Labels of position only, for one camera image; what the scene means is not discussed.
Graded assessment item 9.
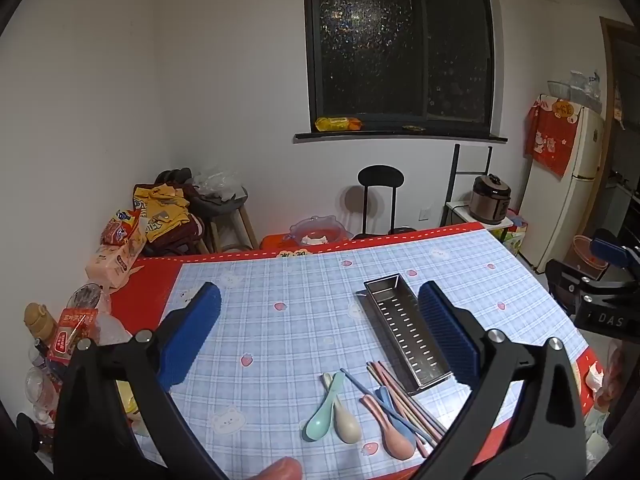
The dark window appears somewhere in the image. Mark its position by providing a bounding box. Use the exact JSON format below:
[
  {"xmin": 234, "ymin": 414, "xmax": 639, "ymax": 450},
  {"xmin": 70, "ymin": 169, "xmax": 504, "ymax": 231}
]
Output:
[{"xmin": 303, "ymin": 0, "xmax": 496, "ymax": 133}]

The person's left hand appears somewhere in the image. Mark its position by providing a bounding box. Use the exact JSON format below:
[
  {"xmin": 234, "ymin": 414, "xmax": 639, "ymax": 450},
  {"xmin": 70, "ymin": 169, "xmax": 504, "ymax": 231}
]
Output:
[{"xmin": 250, "ymin": 457, "xmax": 304, "ymax": 480}]

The wooden door frame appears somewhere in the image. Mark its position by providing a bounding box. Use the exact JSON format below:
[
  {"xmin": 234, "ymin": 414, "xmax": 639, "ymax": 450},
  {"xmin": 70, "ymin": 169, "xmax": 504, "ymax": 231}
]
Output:
[{"xmin": 599, "ymin": 16, "xmax": 640, "ymax": 241}]

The clear plastic bag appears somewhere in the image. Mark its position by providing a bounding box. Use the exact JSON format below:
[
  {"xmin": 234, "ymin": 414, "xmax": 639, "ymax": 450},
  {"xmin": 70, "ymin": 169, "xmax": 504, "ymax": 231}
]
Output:
[{"xmin": 192, "ymin": 167, "xmax": 243, "ymax": 201}]

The crumpled clear plastic wrap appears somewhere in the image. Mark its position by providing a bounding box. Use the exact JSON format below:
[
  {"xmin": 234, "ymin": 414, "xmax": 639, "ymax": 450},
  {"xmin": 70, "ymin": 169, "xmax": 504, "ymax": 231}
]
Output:
[{"xmin": 95, "ymin": 310, "xmax": 133, "ymax": 346}]

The black windowsill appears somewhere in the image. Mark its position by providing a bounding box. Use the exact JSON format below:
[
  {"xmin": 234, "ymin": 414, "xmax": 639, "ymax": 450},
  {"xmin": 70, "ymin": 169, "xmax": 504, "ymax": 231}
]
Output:
[{"xmin": 294, "ymin": 127, "xmax": 508, "ymax": 143}]

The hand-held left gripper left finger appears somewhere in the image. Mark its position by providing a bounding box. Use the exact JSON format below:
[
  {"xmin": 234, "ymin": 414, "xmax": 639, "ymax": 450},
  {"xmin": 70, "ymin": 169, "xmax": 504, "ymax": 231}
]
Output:
[{"xmin": 54, "ymin": 281, "xmax": 228, "ymax": 480}]

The black metal rack frame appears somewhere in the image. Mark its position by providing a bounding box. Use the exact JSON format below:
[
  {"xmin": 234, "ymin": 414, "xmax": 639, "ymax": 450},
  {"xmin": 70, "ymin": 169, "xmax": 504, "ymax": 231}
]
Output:
[{"xmin": 440, "ymin": 144, "xmax": 493, "ymax": 226}]

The pale pink snack packet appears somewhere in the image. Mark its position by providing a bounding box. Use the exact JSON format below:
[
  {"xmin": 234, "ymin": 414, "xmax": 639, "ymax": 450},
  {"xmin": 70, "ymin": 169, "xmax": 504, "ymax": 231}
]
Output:
[{"xmin": 86, "ymin": 237, "xmax": 146, "ymax": 293}]

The perforated steel utensil tray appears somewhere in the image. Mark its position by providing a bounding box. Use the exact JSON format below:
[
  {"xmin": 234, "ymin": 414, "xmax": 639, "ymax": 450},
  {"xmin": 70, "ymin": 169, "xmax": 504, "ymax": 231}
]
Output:
[{"xmin": 363, "ymin": 273, "xmax": 453, "ymax": 391}]

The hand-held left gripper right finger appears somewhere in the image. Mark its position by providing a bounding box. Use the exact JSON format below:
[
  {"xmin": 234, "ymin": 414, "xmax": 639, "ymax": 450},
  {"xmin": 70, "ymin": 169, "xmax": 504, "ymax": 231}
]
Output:
[{"xmin": 418, "ymin": 281, "xmax": 587, "ymax": 480}]

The white side table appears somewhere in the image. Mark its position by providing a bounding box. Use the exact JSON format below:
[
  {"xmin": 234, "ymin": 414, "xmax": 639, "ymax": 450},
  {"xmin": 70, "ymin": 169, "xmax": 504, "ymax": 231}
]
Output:
[{"xmin": 446, "ymin": 201, "xmax": 516, "ymax": 233}]

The yellow and maroon clothes pile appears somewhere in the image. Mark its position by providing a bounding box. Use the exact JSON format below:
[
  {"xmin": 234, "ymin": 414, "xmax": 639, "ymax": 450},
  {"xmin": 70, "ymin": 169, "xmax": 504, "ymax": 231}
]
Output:
[{"xmin": 132, "ymin": 167, "xmax": 206, "ymax": 256}]

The black round-back chair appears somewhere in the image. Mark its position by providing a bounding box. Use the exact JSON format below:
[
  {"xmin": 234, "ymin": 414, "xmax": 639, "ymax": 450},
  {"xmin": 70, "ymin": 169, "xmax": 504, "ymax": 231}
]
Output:
[{"xmin": 357, "ymin": 165, "xmax": 416, "ymax": 238}]

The colourful cardboard box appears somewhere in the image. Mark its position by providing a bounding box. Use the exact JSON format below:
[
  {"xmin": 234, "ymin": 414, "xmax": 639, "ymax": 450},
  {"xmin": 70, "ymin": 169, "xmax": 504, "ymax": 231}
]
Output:
[{"xmin": 502, "ymin": 215, "xmax": 529, "ymax": 256}]

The brown rice cooker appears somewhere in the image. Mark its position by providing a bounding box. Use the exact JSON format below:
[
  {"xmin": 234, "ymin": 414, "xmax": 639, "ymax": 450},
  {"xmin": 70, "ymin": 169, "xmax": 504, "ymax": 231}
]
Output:
[{"xmin": 470, "ymin": 174, "xmax": 512, "ymax": 225}]

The cream refrigerator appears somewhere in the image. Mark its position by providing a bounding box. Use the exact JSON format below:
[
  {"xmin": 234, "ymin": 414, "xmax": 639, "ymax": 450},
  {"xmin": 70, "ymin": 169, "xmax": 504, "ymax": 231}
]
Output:
[{"xmin": 520, "ymin": 95, "xmax": 606, "ymax": 273}]

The clear plastic bowl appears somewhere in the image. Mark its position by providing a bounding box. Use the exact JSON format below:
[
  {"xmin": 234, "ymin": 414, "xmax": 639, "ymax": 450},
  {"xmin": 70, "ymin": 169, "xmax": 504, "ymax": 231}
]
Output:
[{"xmin": 290, "ymin": 215, "xmax": 351, "ymax": 246}]

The wooden stool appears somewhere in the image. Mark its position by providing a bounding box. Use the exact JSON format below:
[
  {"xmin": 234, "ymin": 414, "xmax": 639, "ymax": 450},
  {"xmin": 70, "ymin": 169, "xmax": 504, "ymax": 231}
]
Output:
[{"xmin": 192, "ymin": 185, "xmax": 261, "ymax": 253}]

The red printed cloth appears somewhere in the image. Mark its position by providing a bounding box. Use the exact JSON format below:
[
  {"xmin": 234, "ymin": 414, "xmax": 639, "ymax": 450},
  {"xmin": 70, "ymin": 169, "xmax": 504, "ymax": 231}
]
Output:
[{"xmin": 524, "ymin": 97, "xmax": 583, "ymax": 178}]

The red snack packet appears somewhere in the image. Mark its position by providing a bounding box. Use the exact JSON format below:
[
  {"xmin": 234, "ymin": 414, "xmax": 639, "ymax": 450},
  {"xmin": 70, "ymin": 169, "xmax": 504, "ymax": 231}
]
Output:
[{"xmin": 47, "ymin": 308, "xmax": 98, "ymax": 366}]

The beige spoon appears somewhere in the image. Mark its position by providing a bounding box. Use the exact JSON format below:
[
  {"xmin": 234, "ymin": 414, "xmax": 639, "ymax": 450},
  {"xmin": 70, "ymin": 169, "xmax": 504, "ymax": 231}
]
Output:
[{"xmin": 321, "ymin": 372, "xmax": 361, "ymax": 445}]

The blue spoon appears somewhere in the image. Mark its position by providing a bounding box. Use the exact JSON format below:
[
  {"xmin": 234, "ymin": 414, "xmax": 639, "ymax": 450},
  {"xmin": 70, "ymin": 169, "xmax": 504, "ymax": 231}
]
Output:
[{"xmin": 375, "ymin": 385, "xmax": 426, "ymax": 448}]

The teal spoon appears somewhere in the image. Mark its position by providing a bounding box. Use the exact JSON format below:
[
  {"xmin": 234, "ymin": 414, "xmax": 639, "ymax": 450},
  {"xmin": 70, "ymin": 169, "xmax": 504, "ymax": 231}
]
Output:
[{"xmin": 302, "ymin": 372, "xmax": 346, "ymax": 443}]

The yellow snack packet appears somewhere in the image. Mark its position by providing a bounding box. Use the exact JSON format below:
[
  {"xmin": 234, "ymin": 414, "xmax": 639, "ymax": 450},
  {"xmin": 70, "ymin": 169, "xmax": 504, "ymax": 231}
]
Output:
[{"xmin": 315, "ymin": 116, "xmax": 363, "ymax": 132}]

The pink spoon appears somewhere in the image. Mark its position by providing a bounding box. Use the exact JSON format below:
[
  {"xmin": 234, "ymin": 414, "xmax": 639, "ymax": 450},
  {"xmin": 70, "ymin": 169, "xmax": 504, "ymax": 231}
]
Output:
[{"xmin": 360, "ymin": 395, "xmax": 416, "ymax": 461}]

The orange red box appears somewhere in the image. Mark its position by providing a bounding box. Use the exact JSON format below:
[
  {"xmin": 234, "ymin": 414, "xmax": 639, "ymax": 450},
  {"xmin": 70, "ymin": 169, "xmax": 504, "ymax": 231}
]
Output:
[{"xmin": 260, "ymin": 232, "xmax": 301, "ymax": 252}]

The beige chopstick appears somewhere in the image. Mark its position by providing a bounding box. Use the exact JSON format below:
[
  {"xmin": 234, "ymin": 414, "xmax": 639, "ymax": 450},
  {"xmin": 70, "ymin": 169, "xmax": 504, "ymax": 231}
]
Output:
[
  {"xmin": 385, "ymin": 361, "xmax": 448, "ymax": 436},
  {"xmin": 370, "ymin": 361, "xmax": 436, "ymax": 453}
]

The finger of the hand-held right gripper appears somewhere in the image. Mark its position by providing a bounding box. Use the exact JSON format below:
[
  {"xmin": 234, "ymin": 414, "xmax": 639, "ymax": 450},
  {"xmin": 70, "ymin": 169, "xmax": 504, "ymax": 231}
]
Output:
[
  {"xmin": 591, "ymin": 229, "xmax": 640, "ymax": 272},
  {"xmin": 545, "ymin": 259, "xmax": 640, "ymax": 318}
]

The brown drink bottle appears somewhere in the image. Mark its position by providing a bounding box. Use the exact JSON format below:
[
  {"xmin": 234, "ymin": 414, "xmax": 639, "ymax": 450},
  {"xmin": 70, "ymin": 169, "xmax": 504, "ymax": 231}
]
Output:
[{"xmin": 25, "ymin": 302, "xmax": 58, "ymax": 346}]

